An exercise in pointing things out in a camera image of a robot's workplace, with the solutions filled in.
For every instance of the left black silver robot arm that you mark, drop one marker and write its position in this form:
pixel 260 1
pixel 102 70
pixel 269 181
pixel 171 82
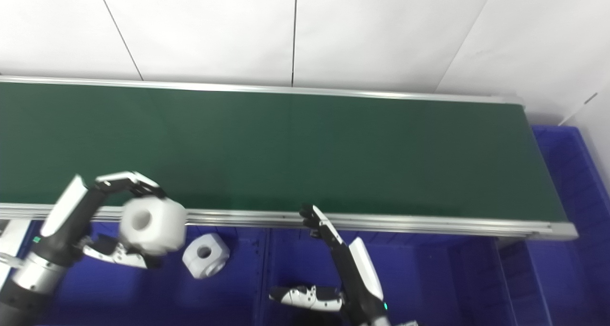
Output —
pixel 28 283

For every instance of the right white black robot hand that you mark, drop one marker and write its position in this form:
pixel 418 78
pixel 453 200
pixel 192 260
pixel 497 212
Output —
pixel 360 278

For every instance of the green conveyor belt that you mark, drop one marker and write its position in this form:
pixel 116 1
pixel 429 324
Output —
pixel 429 225
pixel 295 149

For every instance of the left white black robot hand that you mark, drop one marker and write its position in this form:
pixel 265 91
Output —
pixel 66 221

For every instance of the white cubic part with hole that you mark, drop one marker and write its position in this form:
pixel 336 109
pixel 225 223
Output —
pixel 206 255

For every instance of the white round part with holes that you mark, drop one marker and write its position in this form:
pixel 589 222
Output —
pixel 155 226

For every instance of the blue plastic bin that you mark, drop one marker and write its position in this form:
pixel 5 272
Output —
pixel 429 278
pixel 572 288
pixel 214 302

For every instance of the right black silver robot arm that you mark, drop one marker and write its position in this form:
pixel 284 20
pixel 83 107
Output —
pixel 381 322

